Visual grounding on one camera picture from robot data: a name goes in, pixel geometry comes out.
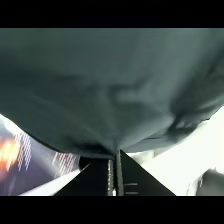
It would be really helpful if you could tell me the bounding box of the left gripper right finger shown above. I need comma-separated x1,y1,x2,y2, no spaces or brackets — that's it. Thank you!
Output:
115,149,177,197

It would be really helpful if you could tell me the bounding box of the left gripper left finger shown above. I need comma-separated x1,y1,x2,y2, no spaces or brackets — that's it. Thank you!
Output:
54,158,115,197

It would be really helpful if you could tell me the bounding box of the dark green shirt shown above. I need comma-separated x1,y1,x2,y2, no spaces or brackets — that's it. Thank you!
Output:
0,28,224,160

